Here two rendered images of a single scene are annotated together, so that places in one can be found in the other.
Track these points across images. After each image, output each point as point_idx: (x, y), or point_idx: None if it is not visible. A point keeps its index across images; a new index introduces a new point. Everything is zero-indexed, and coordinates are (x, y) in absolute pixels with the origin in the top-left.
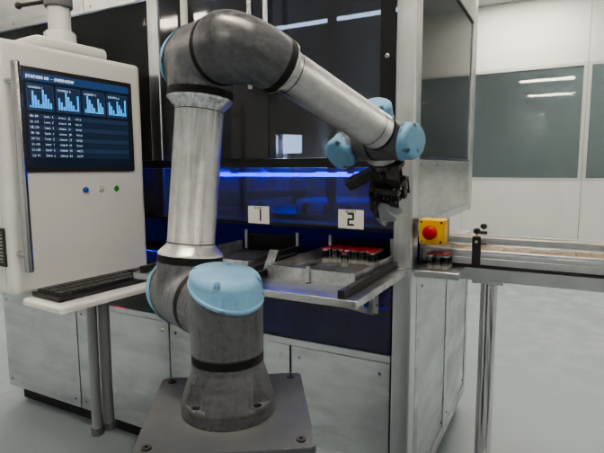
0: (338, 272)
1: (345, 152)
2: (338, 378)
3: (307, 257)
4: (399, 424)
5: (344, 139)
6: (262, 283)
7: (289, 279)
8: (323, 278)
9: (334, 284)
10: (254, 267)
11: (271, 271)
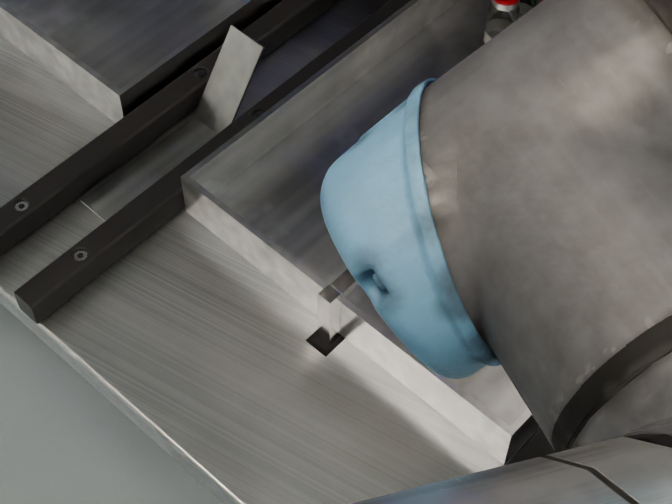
0: (446, 386)
1: (425, 362)
2: None
3: (424, 12)
4: None
5: (434, 277)
6: (136, 303)
7: (264, 271)
8: (385, 356)
9: (428, 402)
10: (149, 125)
11: (199, 208)
